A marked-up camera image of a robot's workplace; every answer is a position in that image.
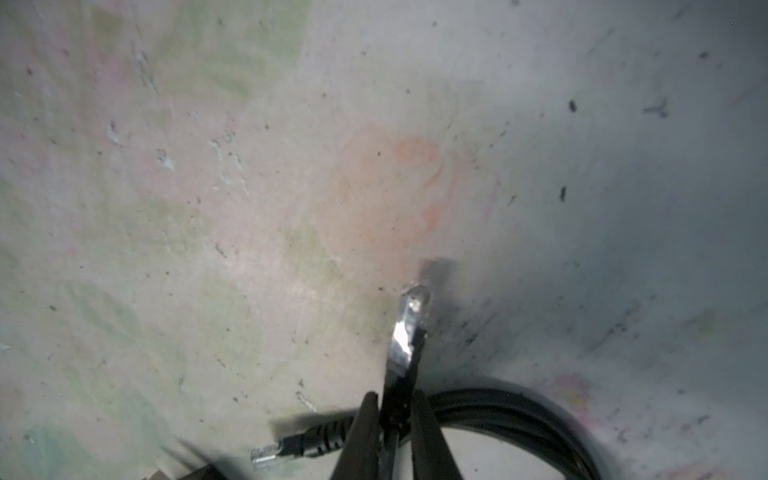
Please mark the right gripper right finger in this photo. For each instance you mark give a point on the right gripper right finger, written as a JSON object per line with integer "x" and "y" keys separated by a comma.
{"x": 431, "y": 455}

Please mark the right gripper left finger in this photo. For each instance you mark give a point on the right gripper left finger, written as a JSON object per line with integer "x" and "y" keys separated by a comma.
{"x": 359, "y": 459}

